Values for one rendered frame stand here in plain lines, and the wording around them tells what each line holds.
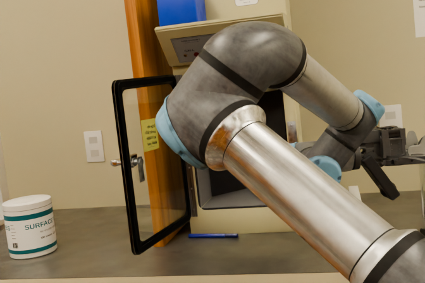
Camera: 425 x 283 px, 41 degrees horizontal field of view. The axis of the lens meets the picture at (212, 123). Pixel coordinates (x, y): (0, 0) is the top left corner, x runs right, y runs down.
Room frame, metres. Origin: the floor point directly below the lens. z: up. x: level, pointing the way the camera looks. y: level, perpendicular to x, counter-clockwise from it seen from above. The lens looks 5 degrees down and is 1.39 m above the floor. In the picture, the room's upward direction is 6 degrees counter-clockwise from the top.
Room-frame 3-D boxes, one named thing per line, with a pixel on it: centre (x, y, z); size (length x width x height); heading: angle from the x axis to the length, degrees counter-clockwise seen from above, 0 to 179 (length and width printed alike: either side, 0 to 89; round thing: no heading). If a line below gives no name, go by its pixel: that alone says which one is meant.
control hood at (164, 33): (1.45, -0.05, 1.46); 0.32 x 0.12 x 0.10; 76
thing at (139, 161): (1.28, 0.18, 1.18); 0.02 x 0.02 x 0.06; 67
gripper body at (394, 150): (1.26, -0.36, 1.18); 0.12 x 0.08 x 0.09; 91
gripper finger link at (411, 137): (1.31, -0.46, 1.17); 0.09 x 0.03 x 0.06; 116
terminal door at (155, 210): (1.39, 0.15, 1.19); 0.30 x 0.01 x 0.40; 157
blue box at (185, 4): (1.47, 0.05, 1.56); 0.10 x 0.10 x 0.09; 76
